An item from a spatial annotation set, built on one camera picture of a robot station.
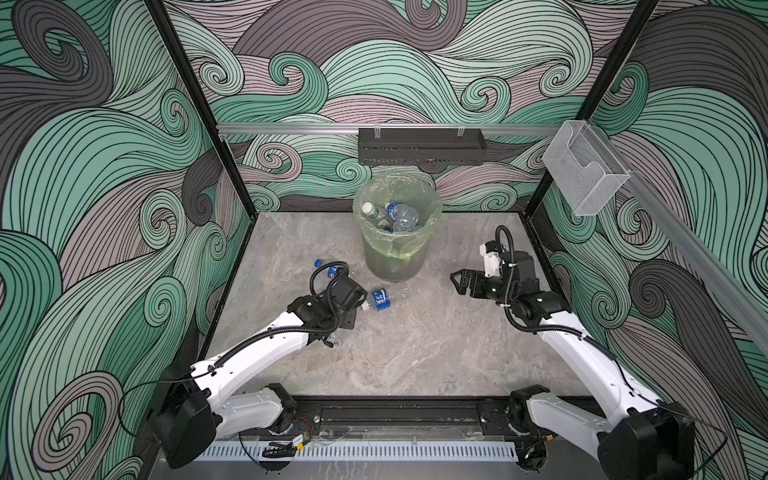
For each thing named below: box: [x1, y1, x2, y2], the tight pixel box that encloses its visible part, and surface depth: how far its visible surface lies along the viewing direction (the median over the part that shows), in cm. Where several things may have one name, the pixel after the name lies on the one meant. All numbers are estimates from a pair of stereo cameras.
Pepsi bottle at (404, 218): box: [385, 201, 419, 233], surface depth 90 cm
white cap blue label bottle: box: [372, 288, 393, 311], surface depth 92 cm
